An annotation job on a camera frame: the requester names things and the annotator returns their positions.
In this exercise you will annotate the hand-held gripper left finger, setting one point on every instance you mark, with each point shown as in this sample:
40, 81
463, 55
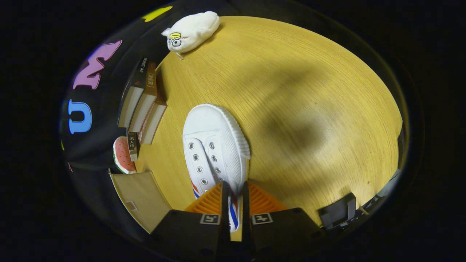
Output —
225, 203

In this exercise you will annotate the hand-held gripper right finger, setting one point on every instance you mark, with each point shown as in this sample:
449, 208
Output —
246, 207

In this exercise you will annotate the beige fabric storage box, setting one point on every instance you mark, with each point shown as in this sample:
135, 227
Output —
142, 196

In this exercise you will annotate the white portrait cover book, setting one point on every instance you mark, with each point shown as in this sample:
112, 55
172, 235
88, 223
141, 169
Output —
133, 147

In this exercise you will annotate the watermelon slice toy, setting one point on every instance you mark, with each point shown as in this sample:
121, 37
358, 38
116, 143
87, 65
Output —
123, 156

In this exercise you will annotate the brown spine book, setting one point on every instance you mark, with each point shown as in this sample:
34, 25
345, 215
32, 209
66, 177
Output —
143, 109

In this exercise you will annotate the white plush toy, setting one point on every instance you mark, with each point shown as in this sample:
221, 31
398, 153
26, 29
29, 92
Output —
193, 31

